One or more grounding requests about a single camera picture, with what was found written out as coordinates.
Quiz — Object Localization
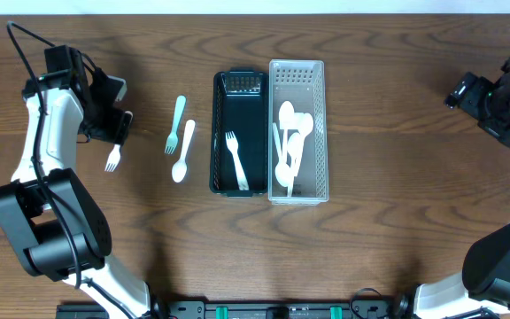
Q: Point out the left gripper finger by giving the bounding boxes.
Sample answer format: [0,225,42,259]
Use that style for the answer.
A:
[104,75,128,108]
[104,108,133,145]

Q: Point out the cream fork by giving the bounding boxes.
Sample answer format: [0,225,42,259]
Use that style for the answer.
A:
[104,144,121,172]

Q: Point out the mint green fork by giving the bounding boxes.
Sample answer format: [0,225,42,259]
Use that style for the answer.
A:
[165,95,187,154]

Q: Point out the white fork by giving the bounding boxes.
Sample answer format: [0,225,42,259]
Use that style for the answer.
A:
[225,131,249,191]

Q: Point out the white spoon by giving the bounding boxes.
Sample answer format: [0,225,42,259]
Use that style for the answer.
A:
[275,129,294,189]
[287,132,302,198]
[279,101,295,162]

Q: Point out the white spoon crossed top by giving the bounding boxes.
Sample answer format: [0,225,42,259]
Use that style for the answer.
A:
[294,113,313,176]

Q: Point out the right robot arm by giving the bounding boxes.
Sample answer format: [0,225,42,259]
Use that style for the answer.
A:
[394,55,510,318]

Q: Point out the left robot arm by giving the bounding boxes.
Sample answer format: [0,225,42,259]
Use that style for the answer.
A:
[0,68,164,318]

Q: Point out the cream short spoon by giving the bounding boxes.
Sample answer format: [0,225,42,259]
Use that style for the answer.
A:
[172,120,196,183]

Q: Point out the black plastic basket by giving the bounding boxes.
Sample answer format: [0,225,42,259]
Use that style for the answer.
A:
[209,69,268,198]

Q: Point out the clear plastic basket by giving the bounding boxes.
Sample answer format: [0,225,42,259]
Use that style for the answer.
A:
[267,59,329,206]

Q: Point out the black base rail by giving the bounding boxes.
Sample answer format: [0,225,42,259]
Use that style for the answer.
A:
[55,299,415,319]

